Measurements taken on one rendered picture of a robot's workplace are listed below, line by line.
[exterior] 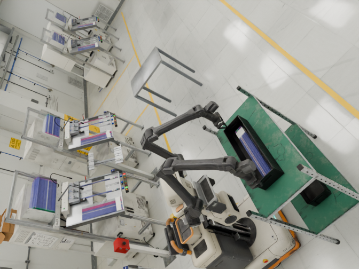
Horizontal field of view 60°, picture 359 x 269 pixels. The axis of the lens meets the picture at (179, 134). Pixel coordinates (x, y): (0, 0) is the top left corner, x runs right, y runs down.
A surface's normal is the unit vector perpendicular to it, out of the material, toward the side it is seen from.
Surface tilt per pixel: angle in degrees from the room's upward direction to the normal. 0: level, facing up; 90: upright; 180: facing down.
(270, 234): 0
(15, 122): 90
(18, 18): 90
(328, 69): 0
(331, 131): 0
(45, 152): 90
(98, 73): 90
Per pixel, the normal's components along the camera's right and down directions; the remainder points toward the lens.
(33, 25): 0.25, 0.61
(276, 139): -0.77, -0.34
